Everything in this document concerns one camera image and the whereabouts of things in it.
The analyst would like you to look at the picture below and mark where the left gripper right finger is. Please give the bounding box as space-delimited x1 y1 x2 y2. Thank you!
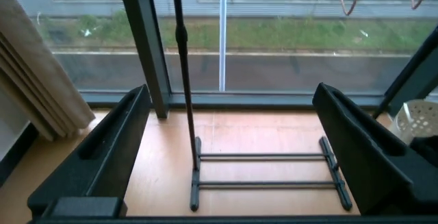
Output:
311 82 438 216

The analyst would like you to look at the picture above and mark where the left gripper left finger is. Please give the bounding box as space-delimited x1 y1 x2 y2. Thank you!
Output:
27 84 152 218

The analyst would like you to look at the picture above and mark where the heap of clothes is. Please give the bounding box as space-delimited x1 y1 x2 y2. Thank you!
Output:
409 134 438 170

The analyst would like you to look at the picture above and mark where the white laundry basket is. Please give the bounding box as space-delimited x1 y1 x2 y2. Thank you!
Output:
389 99 438 146

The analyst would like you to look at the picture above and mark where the black clothes rack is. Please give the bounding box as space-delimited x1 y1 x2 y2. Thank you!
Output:
170 0 411 213

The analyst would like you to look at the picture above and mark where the beige curtain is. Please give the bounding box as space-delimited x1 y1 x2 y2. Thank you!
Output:
0 0 96 142

